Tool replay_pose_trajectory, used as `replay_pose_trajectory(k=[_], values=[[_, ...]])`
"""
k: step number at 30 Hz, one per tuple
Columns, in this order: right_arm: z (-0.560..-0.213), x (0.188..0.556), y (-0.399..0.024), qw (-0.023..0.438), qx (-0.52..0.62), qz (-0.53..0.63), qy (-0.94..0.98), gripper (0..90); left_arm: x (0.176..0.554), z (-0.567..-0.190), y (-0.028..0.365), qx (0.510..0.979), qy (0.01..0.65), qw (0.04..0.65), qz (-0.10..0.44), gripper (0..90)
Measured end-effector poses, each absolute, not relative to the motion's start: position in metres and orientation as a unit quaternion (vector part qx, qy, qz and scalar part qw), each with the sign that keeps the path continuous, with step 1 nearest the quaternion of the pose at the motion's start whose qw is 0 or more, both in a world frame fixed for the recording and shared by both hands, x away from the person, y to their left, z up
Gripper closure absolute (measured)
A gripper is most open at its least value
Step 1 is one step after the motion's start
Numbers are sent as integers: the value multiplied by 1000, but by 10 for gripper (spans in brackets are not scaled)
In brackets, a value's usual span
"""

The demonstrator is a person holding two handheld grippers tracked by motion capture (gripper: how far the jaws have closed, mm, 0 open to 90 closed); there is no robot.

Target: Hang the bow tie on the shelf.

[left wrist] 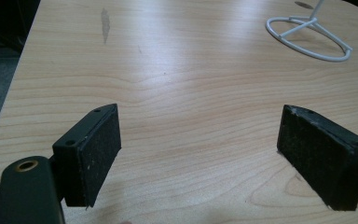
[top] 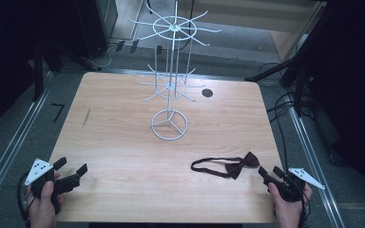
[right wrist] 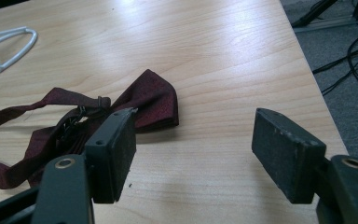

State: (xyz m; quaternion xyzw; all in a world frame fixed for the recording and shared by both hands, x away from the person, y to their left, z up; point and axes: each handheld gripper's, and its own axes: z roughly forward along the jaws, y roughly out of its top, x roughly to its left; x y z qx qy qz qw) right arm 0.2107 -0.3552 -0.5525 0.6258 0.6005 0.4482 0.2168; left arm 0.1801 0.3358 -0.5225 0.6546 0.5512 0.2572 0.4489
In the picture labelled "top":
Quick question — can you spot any person's left hand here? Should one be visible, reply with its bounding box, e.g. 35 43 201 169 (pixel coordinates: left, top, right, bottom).
26 172 65 228

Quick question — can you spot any white wire display rack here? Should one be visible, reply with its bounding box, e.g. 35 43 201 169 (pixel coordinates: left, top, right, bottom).
127 0 222 142

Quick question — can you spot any metal floor rail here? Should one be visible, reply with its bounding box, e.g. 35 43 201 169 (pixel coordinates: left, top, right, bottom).
284 94 347 228
0 71 55 212

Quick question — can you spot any person's right hand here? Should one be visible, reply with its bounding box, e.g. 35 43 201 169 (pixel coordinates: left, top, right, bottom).
267 181 314 228

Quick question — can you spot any black floor cable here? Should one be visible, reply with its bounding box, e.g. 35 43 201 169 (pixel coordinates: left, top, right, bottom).
259 62 302 174

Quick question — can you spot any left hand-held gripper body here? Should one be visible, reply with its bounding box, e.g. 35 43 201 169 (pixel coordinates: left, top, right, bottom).
24 158 81 214

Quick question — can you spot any dark cabinet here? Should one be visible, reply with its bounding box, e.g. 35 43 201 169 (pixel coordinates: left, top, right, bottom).
74 0 119 60

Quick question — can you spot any dark brown bow tie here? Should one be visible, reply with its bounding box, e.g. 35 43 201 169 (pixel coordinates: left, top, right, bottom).
190 151 261 181

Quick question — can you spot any black tripod stand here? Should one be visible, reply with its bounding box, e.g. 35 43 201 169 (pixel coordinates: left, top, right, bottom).
31 37 103 103
244 31 317 119

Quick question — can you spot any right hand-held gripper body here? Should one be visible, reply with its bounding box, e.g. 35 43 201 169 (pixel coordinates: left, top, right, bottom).
264 167 326 203

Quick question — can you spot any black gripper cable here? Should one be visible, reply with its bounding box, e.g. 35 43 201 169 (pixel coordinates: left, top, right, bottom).
16 171 34 222
299 189 312 228

